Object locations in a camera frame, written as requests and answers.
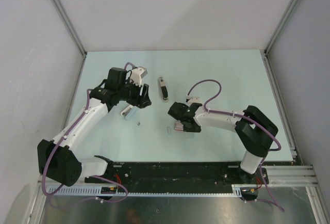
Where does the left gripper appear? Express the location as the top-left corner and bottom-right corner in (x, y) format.
(118, 77), (152, 109)

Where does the light blue white stapler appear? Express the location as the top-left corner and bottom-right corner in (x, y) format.
(121, 105), (138, 120)

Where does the beige black stapler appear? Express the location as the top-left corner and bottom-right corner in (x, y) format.
(158, 76), (169, 103)

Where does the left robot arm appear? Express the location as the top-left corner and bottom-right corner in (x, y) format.
(37, 67), (151, 186)

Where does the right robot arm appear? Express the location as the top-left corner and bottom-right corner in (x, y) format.
(168, 101), (282, 183)

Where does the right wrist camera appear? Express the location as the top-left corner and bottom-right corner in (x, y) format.
(186, 95), (202, 106)

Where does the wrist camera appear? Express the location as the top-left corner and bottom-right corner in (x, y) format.
(130, 67), (147, 87)
(186, 95), (202, 106)

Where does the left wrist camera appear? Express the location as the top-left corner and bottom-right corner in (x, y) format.
(130, 67), (147, 87)

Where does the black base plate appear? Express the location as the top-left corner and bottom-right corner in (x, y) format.
(85, 161), (269, 195)

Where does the slotted cable duct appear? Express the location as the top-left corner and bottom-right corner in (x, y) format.
(54, 185), (247, 197)

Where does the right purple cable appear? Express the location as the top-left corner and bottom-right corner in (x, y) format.
(188, 79), (285, 212)

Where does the purple cable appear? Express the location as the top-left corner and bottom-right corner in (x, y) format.
(42, 61), (129, 204)
(188, 79), (285, 212)

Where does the right aluminium rail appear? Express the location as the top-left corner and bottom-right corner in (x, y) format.
(265, 166), (318, 187)

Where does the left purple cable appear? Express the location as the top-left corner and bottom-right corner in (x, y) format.
(42, 61), (129, 204)

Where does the left aluminium frame post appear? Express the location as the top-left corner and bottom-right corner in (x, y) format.
(50, 0), (87, 58)

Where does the aluminium frame post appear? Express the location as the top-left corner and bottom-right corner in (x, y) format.
(264, 0), (301, 55)
(50, 0), (87, 58)

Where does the right aluminium frame post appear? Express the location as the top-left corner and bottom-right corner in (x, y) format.
(264, 0), (301, 55)

